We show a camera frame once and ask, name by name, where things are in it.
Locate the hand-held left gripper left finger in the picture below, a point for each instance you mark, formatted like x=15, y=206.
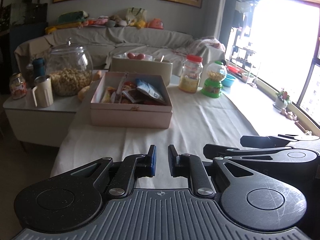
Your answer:
x=152, y=162

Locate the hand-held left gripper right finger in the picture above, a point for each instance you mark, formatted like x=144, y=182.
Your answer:
x=172, y=162

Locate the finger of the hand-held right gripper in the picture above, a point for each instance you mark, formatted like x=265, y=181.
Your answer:
x=215, y=151
x=262, y=141

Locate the pink cardboard box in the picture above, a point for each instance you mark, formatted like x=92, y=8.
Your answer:
x=130, y=116

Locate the dark blue snack packet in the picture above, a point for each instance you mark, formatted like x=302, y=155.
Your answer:
x=150, y=91

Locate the yellow bread packet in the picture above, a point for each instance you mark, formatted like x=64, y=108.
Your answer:
x=108, y=95

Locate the glass jar with puffed snacks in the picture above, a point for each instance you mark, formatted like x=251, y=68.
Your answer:
x=70, y=78

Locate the white tablecloth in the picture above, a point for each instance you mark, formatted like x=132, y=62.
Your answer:
x=200, y=120

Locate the small potted plant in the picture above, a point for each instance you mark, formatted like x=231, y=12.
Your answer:
x=282, y=100

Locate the white flower pot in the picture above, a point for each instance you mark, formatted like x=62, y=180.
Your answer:
x=248, y=78

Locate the green candy dispenser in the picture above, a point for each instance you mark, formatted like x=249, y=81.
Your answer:
x=212, y=85

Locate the black framed window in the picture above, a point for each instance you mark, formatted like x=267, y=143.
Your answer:
x=303, y=87

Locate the blue bowl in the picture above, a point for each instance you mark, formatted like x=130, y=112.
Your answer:
x=228, y=80

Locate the red bowl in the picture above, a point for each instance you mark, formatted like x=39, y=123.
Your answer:
x=233, y=70

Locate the plastic jar with red lid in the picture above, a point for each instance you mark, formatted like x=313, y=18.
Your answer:
x=190, y=76

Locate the metal balcony rack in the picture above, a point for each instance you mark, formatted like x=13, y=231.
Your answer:
x=243, y=57

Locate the beige rectangular container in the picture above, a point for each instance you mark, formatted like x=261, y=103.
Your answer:
x=140, y=67

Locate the brown egg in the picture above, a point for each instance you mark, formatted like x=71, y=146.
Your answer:
x=131, y=56
x=140, y=56

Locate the pink white blanket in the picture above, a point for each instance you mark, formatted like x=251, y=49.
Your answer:
x=208, y=45

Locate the white side cabinet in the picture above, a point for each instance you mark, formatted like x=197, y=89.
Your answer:
x=37, y=123

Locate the sofa with beige cover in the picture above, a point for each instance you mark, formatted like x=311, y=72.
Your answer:
x=125, y=40

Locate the beige mug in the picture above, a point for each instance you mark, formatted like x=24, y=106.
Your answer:
x=45, y=93

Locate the dark curtain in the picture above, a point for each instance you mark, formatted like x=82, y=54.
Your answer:
x=227, y=15

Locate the orange plush toy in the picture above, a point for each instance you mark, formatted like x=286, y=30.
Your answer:
x=156, y=24

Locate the grey plush toy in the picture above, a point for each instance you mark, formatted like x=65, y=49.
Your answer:
x=116, y=22

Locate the white yellow bag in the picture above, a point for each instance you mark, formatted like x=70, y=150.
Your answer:
x=136, y=16

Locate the blue thermos bottle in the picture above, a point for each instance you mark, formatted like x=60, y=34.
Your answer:
x=39, y=67

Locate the pink plush toy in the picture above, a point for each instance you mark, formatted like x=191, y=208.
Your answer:
x=96, y=22

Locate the red label jar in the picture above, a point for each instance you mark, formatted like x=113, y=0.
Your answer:
x=18, y=87

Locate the yellow plush toy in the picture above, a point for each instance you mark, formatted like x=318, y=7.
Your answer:
x=62, y=28

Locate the green plush toy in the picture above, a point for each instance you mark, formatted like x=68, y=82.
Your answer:
x=72, y=17

